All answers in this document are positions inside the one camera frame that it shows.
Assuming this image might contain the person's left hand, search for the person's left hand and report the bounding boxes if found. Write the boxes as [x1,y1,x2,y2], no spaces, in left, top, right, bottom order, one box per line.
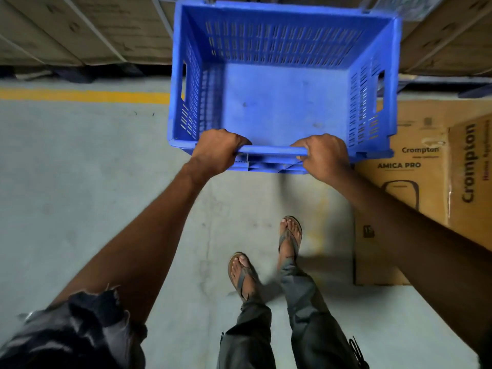
[189,129,253,179]

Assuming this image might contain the person's right hand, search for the person's right hand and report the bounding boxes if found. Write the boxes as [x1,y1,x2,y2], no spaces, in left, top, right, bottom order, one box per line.
[290,134,353,185]

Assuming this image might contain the blue plastic crate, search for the blue plastic crate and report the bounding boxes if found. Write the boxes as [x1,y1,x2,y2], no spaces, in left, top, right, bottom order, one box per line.
[168,0,402,175]

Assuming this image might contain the person's left forearm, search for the person's left forearm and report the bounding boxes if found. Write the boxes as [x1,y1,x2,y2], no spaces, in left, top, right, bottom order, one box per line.
[50,159,212,328]

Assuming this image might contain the person's right forearm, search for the person's right forearm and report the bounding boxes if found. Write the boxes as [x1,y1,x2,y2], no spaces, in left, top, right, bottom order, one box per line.
[330,165,492,356]

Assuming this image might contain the person's right foot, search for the person's right foot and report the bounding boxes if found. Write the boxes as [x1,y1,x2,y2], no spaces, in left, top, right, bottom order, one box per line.
[278,217,302,270]

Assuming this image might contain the person's foot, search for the person's foot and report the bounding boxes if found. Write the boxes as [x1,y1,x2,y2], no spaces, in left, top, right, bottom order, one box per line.
[230,254,259,302]
[278,217,302,270]

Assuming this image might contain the brown right sandal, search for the brown right sandal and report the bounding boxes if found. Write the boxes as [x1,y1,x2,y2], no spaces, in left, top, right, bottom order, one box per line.
[278,215,303,262]

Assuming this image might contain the brown sandal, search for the brown sandal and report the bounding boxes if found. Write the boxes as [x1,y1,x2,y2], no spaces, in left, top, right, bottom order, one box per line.
[228,251,260,303]
[278,215,303,262]

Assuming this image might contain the large printed cardboard box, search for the large printed cardboard box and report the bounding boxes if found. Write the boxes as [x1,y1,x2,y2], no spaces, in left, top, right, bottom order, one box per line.
[353,99,492,286]

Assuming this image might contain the person's left foot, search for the person's left foot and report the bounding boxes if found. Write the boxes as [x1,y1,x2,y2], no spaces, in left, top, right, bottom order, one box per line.
[230,254,259,302]

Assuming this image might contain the brown left sandal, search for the brown left sandal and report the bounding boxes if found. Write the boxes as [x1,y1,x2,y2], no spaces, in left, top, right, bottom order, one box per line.
[228,251,260,303]

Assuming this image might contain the plain brown cardboard box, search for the plain brown cardboard box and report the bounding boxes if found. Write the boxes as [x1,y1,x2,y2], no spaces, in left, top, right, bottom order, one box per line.
[0,0,84,68]
[5,0,176,66]
[399,0,492,76]

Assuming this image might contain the dark wooden pallet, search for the dark wooden pallet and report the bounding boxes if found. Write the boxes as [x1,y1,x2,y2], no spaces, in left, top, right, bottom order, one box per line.
[0,64,171,84]
[398,75,492,99]

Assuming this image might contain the cardboard box with upright print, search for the cardboard box with upright print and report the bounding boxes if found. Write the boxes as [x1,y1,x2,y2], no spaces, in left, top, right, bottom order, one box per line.
[447,113,492,251]

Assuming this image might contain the dark grey trousers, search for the dark grey trousers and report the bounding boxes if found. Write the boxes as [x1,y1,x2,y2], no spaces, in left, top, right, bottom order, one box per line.
[217,258,370,369]

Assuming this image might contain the dark torn shirt sleeve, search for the dark torn shirt sleeve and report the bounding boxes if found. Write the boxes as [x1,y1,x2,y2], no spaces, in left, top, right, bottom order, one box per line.
[0,288,149,369]

